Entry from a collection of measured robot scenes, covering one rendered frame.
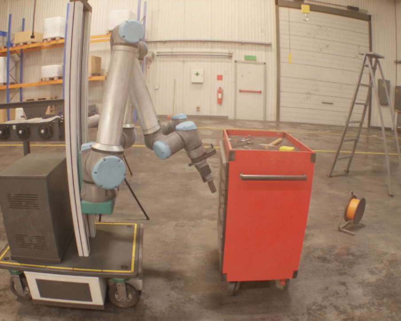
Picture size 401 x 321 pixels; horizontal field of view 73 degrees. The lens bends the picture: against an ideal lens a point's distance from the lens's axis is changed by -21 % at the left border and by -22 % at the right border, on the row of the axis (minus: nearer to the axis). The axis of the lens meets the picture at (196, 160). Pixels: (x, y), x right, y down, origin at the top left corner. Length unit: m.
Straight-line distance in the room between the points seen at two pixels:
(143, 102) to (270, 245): 1.03
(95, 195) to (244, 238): 0.82
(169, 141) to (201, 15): 10.85
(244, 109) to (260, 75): 1.39
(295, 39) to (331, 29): 1.66
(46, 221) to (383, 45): 13.69
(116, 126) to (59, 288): 0.99
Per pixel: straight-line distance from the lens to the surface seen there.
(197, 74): 11.77
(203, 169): 1.60
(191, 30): 12.12
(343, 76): 13.00
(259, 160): 1.67
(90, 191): 1.58
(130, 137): 2.17
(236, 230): 1.79
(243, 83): 11.93
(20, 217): 1.82
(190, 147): 1.57
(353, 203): 3.10
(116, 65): 1.38
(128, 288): 1.89
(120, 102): 1.37
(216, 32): 12.09
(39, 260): 1.90
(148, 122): 1.59
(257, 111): 12.03
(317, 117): 12.60
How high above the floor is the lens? 1.27
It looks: 13 degrees down
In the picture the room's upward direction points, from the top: 1 degrees clockwise
